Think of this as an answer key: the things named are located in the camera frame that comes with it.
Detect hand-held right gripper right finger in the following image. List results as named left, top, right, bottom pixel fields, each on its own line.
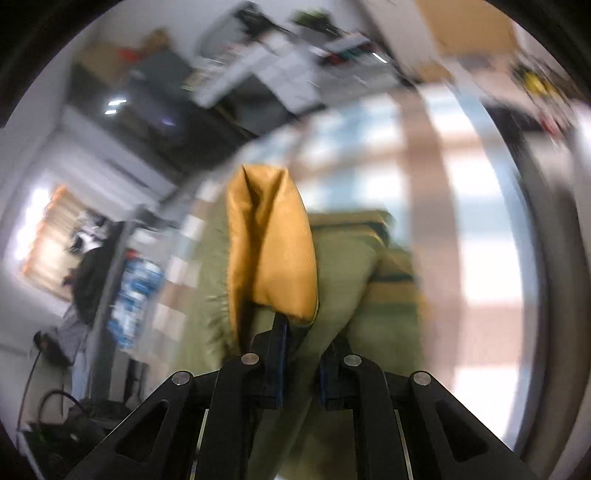
left=318, top=337, right=541, bottom=480

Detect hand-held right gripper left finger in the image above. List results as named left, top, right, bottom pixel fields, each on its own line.
left=65, top=316, right=289, bottom=480

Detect green varsity jacket yellow sleeves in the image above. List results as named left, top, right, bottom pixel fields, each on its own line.
left=191, top=162, right=426, bottom=480

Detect blue white patterned cloth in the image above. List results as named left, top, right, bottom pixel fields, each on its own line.
left=108, top=258, right=164, bottom=349

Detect black bag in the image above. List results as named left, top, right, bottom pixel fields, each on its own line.
left=18, top=390, right=134, bottom=480

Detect dark cloth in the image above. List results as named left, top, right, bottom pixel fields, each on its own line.
left=71, top=222, right=130, bottom=328

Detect grey plaid cloth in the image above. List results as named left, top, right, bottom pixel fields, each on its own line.
left=58, top=302, right=90, bottom=370

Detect beige curtain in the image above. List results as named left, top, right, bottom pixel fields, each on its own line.
left=23, top=185, right=93, bottom=303

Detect white curtain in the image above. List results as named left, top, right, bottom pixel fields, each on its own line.
left=46, top=106, right=176, bottom=208

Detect white desk with drawers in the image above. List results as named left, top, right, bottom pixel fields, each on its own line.
left=185, top=32, right=333, bottom=114

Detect dark wardrobe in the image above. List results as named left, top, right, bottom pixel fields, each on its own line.
left=65, top=60, right=185, bottom=176

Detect dark grey refrigerator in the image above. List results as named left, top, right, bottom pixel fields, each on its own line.
left=124, top=46, right=259, bottom=162

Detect black and red shoe box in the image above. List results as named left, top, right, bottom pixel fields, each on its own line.
left=323, top=32, right=389, bottom=65

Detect open cardboard box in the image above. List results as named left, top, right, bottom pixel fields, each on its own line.
left=139, top=30, right=169, bottom=51

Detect green wrapped bouquet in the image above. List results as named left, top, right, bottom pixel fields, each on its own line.
left=291, top=7, right=333, bottom=33

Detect tall brown cardboard panel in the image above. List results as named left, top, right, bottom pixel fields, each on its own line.
left=76, top=41, right=121, bottom=70

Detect pile of loose shoes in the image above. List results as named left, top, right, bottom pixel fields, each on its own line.
left=512, top=65, right=555, bottom=97

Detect wooden door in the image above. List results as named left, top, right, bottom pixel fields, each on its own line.
left=416, top=0, right=522, bottom=81

